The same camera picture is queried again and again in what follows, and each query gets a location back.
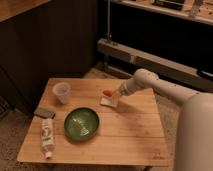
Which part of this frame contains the metal vertical pole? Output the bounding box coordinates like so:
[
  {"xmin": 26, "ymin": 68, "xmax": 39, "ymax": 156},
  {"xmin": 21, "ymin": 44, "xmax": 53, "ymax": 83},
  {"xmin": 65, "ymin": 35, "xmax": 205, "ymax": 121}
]
[{"xmin": 107, "ymin": 0, "xmax": 111, "ymax": 42}]

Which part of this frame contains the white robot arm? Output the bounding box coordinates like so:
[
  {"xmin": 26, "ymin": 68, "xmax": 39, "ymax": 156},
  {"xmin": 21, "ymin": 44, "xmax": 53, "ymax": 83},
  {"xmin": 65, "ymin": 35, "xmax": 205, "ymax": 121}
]
[{"xmin": 112, "ymin": 69, "xmax": 213, "ymax": 171}]

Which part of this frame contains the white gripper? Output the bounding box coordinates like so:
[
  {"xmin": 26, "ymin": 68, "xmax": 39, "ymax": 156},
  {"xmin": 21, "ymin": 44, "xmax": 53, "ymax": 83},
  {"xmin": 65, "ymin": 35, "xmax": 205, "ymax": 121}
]
[{"xmin": 111, "ymin": 81, "xmax": 135, "ymax": 97}]

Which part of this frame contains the grey metal shelf beam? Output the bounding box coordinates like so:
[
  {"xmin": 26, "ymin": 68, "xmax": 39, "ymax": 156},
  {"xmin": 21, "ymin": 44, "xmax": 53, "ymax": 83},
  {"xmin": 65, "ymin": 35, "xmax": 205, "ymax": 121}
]
[{"xmin": 97, "ymin": 38, "xmax": 213, "ymax": 93}]

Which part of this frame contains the orange red pepper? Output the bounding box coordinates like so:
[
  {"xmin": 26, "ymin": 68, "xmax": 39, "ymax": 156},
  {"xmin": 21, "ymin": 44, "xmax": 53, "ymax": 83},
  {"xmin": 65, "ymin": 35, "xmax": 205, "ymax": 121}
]
[{"xmin": 103, "ymin": 90, "xmax": 113, "ymax": 97}]

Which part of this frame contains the green round plate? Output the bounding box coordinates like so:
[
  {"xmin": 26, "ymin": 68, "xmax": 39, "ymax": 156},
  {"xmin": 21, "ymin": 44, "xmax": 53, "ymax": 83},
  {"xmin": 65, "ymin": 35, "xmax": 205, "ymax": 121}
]
[{"xmin": 64, "ymin": 107, "xmax": 100, "ymax": 142}]

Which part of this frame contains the dark rectangular sponge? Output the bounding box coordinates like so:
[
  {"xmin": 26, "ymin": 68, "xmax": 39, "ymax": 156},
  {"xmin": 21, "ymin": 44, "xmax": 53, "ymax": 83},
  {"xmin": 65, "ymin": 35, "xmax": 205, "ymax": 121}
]
[{"xmin": 34, "ymin": 108, "xmax": 55, "ymax": 118}]

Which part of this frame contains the wooden table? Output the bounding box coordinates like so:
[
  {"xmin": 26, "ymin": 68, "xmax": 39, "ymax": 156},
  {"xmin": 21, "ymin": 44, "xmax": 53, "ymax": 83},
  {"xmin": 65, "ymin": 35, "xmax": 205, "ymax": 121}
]
[{"xmin": 16, "ymin": 77, "xmax": 171, "ymax": 168}]

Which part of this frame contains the white tube with label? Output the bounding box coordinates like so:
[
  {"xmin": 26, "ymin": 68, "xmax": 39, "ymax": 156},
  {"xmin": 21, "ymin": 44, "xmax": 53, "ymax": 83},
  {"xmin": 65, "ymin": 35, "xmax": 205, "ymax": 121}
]
[{"xmin": 41, "ymin": 118, "xmax": 54, "ymax": 160}]

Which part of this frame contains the translucent plastic cup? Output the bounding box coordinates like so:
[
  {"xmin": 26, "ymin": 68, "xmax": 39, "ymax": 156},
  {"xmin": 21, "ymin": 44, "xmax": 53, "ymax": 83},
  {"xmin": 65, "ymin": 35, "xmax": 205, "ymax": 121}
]
[{"xmin": 52, "ymin": 82, "xmax": 70, "ymax": 104}]

